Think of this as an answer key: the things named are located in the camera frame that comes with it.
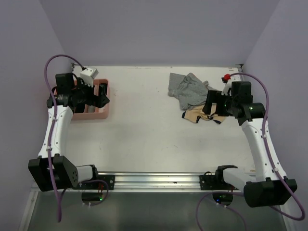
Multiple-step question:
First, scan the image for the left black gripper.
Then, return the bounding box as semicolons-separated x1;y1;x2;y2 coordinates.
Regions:
71;77;109;108

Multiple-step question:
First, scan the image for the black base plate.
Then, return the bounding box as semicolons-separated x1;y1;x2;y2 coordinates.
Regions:
199;172;237;191
76;174;116;191

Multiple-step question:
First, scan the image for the grey rolled cloth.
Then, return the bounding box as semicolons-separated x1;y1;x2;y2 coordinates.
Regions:
87;106;96;113

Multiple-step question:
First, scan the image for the aluminium mounting rail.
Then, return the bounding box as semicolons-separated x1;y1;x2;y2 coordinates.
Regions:
30;171;244;193

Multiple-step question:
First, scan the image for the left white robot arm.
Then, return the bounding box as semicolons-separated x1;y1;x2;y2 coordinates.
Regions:
28;68;110;192

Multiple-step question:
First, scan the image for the beige navy-trimmed underwear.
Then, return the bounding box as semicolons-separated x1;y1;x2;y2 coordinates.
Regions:
182;104;226;125

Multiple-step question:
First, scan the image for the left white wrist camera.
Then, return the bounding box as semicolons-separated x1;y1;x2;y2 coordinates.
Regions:
80;67;99;87

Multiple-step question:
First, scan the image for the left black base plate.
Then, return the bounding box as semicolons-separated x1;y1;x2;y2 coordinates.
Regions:
76;174;116;191

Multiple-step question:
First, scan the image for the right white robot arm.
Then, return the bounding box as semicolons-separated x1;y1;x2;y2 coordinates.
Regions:
203;80;297;207

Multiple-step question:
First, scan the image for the grey striped underwear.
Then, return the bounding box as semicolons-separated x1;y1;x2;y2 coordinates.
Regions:
168;73;216;111

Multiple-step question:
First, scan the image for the red cable connector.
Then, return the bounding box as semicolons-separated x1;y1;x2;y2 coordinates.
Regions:
222;74;231;82

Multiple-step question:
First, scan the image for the pink divided storage tray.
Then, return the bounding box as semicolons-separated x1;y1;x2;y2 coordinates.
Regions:
51;78;111;121

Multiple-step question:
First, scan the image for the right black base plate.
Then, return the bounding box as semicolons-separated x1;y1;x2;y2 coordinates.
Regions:
199;172;237;191

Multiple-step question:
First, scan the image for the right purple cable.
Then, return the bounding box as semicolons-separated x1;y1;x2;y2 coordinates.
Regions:
195;72;306;231

